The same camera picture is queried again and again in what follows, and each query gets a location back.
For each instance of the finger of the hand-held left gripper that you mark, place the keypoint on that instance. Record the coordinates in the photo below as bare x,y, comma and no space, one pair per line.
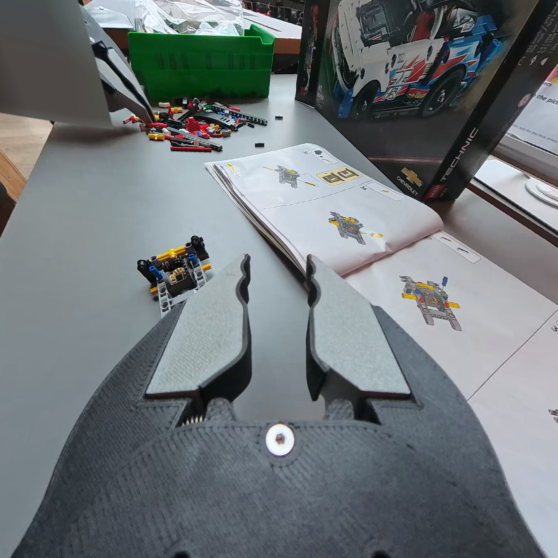
117,65
117,98

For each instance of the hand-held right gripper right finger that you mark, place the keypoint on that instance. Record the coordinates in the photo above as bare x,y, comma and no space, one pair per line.
353,340

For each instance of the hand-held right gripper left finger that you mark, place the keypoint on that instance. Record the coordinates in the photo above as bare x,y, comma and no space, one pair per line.
205,340

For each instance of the grey yellow lego chassis assembly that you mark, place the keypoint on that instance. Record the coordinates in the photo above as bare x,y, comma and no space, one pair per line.
178,272

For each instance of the pile of lego pieces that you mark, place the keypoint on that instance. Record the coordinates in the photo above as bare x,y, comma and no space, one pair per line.
196,126

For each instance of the open lego instruction booklet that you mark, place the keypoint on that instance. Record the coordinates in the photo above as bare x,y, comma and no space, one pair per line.
331,209

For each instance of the lego set car box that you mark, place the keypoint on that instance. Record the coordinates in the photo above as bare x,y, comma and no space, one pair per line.
414,87

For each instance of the green plastic bin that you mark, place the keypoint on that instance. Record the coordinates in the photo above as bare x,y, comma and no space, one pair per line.
200,65

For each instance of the clear plastic bags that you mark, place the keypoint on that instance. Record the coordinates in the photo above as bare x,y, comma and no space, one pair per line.
187,15

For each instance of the wooden edged background table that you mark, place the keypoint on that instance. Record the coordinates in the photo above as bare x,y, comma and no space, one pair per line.
283,37

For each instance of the adjacent grey table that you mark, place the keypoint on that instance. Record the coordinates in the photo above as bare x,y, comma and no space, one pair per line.
505,187

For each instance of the white round disc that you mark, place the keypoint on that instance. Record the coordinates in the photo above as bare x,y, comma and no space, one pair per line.
542,188

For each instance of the white printed paper sheet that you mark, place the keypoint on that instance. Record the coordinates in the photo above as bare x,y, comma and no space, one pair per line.
540,117

